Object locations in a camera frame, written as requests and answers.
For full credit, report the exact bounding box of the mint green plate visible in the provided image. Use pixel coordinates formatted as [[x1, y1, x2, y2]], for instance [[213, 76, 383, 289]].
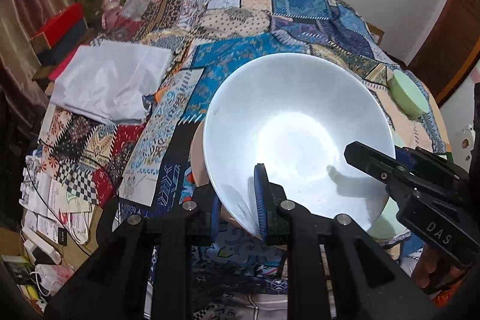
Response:
[[367, 197, 408, 241]]

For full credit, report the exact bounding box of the folded white cloth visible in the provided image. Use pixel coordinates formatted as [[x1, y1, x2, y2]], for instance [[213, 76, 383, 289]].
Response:
[[50, 40, 173, 125]]

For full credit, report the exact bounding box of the white bowl with dots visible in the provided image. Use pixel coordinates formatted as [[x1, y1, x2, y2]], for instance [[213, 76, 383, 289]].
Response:
[[202, 54, 395, 235]]

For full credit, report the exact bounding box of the papers pile on floor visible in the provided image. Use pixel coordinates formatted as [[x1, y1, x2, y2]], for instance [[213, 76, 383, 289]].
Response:
[[1, 155, 103, 296]]

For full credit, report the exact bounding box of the red and blue box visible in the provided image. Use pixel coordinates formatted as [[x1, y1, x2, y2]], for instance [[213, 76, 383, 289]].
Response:
[[29, 2, 89, 66]]

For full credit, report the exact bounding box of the mint green bowl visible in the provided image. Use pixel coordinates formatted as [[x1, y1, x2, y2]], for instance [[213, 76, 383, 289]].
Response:
[[387, 70, 430, 118]]

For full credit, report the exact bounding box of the pink plate with brown rim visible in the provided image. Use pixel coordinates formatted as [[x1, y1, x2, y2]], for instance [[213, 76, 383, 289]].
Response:
[[190, 121, 260, 236]]

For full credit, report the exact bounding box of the white suitcase with stickers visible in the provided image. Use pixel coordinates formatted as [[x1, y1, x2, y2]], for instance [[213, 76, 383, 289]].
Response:
[[451, 124, 475, 171]]

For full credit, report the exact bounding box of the pink bunny toy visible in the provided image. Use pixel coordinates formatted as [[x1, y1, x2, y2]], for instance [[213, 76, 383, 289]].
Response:
[[101, 0, 121, 31]]

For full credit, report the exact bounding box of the striped brown curtain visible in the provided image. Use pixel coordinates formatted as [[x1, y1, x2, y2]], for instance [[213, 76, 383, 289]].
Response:
[[1, 0, 72, 130]]

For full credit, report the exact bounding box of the brown wooden door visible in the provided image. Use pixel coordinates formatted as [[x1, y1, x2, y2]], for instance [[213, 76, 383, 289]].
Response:
[[408, 0, 480, 106]]

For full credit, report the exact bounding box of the person's right hand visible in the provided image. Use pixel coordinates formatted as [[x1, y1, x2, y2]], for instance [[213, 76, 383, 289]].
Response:
[[411, 244, 463, 289]]

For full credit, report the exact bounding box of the patchwork patterned bed cover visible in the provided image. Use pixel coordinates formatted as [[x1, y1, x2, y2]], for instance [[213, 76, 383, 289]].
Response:
[[37, 0, 449, 320]]

